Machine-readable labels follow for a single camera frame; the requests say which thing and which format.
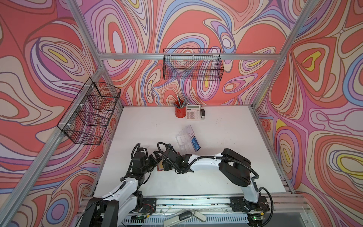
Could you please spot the red pen cup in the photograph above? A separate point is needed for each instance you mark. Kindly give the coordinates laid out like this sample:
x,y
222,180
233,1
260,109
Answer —
x,y
179,112

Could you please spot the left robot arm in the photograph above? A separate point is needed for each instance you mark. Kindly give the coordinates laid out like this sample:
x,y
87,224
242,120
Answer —
x,y
111,209

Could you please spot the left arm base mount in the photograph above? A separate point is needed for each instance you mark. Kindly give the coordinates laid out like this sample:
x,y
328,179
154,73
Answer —
x,y
147,206

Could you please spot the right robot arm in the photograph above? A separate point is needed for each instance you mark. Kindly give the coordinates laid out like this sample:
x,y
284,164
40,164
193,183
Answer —
x,y
235,167

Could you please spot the black stapler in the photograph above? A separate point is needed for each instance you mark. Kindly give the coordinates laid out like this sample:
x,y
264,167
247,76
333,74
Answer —
x,y
202,113

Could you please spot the left wire basket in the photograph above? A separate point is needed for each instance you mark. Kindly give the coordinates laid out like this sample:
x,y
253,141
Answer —
x,y
94,105

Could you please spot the white VIP card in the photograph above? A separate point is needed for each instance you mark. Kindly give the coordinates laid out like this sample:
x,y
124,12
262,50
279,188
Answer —
x,y
189,131

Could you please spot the red leather card holder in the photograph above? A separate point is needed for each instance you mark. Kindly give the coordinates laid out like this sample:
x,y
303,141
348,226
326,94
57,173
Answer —
x,y
160,166

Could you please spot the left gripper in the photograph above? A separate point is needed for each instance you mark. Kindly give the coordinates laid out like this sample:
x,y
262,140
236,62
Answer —
x,y
154,161

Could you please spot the grey handheld device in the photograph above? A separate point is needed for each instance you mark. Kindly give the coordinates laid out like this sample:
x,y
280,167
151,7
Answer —
x,y
184,217

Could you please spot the back wire basket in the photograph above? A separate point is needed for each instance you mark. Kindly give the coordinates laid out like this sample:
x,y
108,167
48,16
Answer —
x,y
197,64

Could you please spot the white pink calculator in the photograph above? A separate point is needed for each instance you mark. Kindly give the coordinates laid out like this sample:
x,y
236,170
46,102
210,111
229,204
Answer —
x,y
193,112

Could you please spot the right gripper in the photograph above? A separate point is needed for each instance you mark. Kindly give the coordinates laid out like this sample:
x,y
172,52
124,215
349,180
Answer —
x,y
166,166

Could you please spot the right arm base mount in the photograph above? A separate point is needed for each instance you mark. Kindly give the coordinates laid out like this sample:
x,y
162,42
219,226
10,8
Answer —
x,y
239,204

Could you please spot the wire basket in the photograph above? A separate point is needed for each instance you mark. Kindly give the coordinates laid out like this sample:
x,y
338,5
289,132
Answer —
x,y
94,105
197,64

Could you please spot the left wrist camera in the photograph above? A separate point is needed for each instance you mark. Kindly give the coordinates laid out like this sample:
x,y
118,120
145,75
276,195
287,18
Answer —
x,y
140,154

